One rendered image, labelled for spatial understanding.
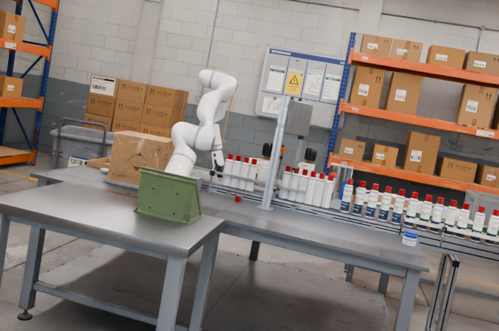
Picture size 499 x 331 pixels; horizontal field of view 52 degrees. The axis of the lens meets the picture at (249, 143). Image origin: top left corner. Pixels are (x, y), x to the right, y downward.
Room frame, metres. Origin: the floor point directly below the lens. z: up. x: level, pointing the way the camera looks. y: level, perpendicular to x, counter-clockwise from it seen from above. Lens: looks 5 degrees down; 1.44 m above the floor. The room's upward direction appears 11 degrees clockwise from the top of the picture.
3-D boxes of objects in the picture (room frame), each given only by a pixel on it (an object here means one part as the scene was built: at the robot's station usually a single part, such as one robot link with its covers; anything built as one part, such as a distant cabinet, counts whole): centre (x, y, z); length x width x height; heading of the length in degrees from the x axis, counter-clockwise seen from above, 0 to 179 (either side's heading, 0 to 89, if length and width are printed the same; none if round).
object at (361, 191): (3.02, -0.70, 0.98); 0.05 x 0.05 x 0.20
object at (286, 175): (3.12, -0.26, 0.98); 0.05 x 0.05 x 0.20
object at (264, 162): (3.43, -0.13, 1.03); 0.09 x 0.09 x 0.30
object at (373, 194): (3.01, -0.77, 0.98); 0.05 x 0.05 x 0.20
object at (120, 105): (6.82, 1.52, 0.70); 1.20 x 0.82 x 1.39; 85
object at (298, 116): (3.04, -0.24, 1.38); 0.17 x 0.10 x 0.19; 133
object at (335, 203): (3.14, -0.58, 1.01); 0.14 x 0.13 x 0.26; 78
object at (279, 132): (2.99, -0.16, 1.16); 0.04 x 0.04 x 0.67; 78
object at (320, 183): (3.07, -0.46, 0.98); 0.05 x 0.05 x 0.20
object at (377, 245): (3.27, -0.05, 0.82); 2.10 x 1.50 x 0.02; 78
